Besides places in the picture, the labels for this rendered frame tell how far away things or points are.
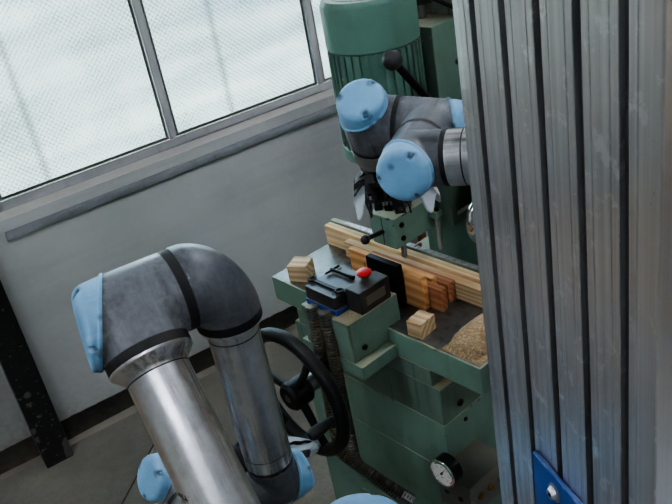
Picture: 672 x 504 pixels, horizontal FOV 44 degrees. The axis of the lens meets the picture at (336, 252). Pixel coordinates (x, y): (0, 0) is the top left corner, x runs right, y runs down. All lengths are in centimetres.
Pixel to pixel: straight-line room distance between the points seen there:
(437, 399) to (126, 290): 76
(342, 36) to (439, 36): 20
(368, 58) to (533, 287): 91
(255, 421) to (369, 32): 69
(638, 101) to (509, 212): 21
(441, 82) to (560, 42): 110
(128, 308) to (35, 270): 177
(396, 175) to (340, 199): 222
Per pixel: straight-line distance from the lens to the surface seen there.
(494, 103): 65
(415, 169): 105
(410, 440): 181
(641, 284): 54
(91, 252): 287
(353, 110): 119
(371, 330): 161
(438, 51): 163
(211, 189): 298
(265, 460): 131
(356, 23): 150
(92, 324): 108
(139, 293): 109
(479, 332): 154
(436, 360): 158
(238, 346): 118
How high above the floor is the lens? 182
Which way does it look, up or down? 28 degrees down
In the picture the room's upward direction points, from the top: 11 degrees counter-clockwise
